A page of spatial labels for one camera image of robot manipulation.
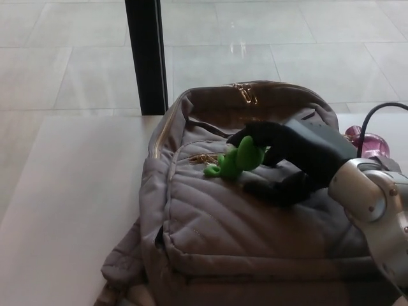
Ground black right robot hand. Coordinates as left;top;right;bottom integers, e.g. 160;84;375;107
226;118;356;210

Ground green frog plush keychain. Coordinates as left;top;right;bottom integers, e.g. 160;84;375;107
203;136;272;178

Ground grey quilted backpack gold zippers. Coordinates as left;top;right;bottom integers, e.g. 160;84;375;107
100;80;408;306

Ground pink glass bottle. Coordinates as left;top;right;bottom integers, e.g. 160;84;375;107
343;125;390;159

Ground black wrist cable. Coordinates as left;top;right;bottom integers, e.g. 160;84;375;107
356;102;408;159

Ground black door frame post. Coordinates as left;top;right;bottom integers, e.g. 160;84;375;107
124;0;169;115

